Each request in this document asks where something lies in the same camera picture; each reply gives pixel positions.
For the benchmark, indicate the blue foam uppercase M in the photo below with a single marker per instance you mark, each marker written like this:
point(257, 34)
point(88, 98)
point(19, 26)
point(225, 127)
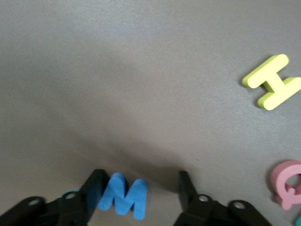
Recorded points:
point(110, 188)

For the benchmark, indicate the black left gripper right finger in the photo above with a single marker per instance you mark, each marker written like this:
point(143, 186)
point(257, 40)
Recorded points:
point(200, 212)

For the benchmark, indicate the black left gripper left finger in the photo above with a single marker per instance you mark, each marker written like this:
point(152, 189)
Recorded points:
point(70, 209)

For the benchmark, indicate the pink foam letter Q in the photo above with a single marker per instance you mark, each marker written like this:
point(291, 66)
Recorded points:
point(279, 181)

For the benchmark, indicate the teal foam letter R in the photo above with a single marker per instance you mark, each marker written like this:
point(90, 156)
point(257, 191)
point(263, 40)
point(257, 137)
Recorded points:
point(298, 222)

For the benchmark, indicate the yellow foam letter H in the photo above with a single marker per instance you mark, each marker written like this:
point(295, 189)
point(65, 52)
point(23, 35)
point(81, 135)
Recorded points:
point(275, 82)

